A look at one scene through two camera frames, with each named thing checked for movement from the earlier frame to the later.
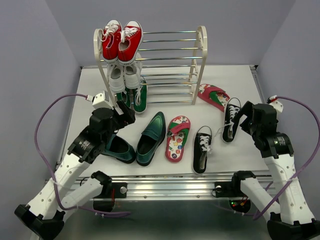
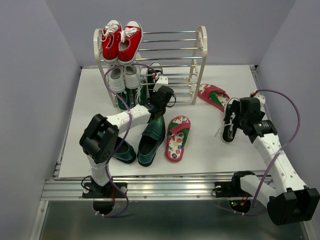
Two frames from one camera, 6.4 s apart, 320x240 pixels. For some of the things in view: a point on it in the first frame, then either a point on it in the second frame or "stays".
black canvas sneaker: (232, 107) stays
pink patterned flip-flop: (214, 96) stays
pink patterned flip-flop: (178, 129) stays
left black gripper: (129, 118) to (149, 99)
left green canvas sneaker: (125, 98) stays
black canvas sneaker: (202, 142) to (154, 69)
